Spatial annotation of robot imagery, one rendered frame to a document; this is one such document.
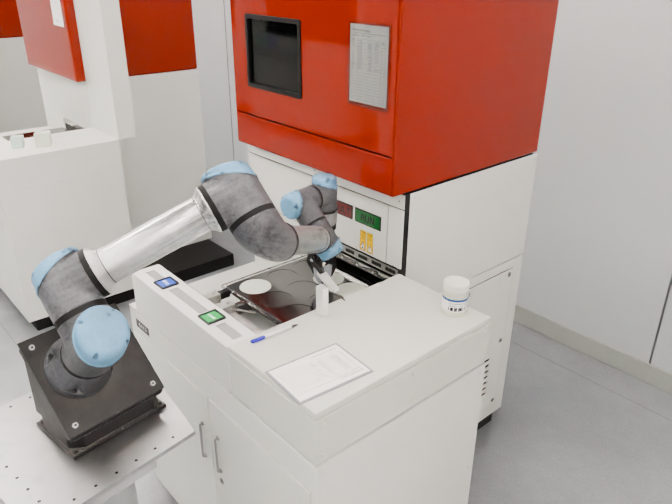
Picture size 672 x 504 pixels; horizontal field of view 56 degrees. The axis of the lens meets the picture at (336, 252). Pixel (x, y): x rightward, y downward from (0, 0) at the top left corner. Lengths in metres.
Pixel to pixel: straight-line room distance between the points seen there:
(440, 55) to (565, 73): 1.44
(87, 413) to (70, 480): 0.15
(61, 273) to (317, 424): 0.63
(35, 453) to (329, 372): 0.70
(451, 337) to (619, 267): 1.73
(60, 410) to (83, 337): 0.24
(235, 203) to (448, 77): 0.79
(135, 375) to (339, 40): 1.07
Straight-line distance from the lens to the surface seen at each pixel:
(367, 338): 1.64
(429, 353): 1.61
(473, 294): 2.34
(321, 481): 1.53
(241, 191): 1.41
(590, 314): 3.45
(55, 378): 1.55
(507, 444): 2.86
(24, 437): 1.72
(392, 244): 1.95
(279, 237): 1.42
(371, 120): 1.84
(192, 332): 1.78
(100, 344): 1.40
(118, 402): 1.61
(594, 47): 3.16
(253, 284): 2.04
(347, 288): 2.00
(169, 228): 1.43
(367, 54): 1.82
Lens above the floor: 1.85
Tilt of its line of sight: 25 degrees down
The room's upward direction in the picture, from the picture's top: straight up
